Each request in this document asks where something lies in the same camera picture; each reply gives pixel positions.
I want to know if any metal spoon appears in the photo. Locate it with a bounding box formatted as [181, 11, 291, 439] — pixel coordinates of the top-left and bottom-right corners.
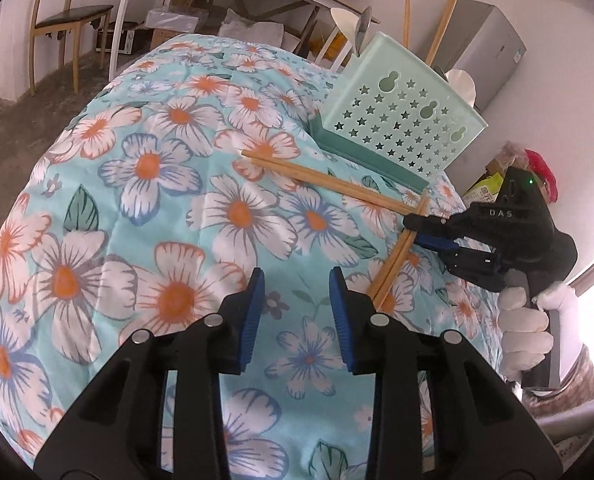
[353, 6, 376, 57]

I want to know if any yellow plastic bag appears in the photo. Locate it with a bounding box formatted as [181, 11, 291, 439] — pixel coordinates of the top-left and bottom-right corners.
[321, 24, 354, 73]

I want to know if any wooden chair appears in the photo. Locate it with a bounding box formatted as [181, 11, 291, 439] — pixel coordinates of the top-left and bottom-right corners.
[29, 0, 115, 97]

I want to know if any green plastic utensil basket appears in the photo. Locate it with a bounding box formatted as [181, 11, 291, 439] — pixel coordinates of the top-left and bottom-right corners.
[309, 31, 490, 192]

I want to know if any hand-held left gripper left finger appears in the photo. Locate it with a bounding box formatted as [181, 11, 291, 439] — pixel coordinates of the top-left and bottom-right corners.
[34, 267, 267, 480]

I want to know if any grey refrigerator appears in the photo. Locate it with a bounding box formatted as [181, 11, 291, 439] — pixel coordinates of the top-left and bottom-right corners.
[429, 0, 528, 113]

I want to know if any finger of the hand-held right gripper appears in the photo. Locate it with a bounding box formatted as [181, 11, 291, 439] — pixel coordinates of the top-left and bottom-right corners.
[402, 213, 479, 254]
[446, 249, 509, 292]

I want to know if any person's right forearm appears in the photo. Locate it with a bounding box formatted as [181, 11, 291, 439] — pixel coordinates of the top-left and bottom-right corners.
[522, 342, 594, 418]

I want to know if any white desk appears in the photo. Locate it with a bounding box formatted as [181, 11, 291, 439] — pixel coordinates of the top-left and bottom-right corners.
[109, 0, 383, 81]

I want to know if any person's right hand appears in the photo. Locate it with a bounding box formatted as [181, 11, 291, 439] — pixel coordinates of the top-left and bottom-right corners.
[496, 281, 579, 382]

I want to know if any floral tablecloth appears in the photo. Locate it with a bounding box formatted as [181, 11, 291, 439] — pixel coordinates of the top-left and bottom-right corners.
[0, 32, 508, 480]

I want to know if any metal case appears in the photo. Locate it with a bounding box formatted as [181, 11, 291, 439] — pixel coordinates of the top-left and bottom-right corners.
[96, 21, 138, 56]

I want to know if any yellow and white sack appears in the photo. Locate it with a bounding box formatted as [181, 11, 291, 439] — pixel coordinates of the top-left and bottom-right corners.
[463, 172, 505, 207]

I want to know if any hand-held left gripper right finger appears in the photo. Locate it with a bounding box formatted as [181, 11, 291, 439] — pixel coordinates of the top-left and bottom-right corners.
[328, 266, 563, 480]

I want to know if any white ceramic spoon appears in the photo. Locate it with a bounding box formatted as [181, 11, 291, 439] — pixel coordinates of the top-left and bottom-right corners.
[446, 69, 478, 108]
[330, 7, 365, 46]

